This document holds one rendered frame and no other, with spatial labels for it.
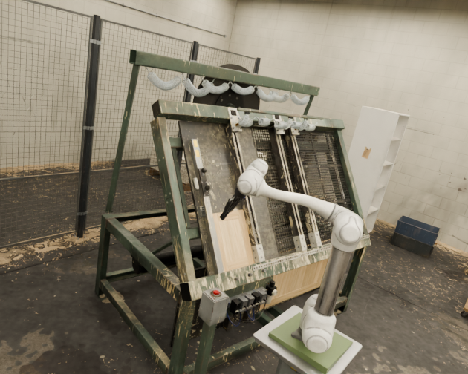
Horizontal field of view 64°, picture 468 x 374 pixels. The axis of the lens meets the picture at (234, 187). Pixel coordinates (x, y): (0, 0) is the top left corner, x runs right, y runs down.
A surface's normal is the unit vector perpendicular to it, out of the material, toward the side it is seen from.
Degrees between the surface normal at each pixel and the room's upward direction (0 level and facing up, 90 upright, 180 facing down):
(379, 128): 90
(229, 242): 56
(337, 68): 90
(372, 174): 90
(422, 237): 90
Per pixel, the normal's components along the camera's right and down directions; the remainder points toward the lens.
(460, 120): -0.62, 0.11
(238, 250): 0.63, -0.25
